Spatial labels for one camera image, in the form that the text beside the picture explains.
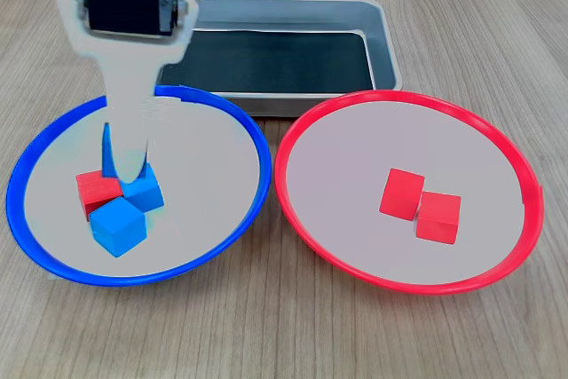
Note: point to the red cube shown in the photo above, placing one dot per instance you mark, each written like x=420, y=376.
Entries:
x=438, y=219
x=399, y=192
x=91, y=192

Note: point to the blue-rimmed white plate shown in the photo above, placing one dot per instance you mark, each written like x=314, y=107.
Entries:
x=199, y=219

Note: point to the translucent tape strip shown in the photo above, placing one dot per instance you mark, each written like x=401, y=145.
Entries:
x=53, y=277

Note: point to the steel tray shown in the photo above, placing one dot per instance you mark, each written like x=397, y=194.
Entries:
x=381, y=41

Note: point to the red-rimmed white plate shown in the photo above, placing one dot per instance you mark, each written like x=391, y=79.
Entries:
x=466, y=255

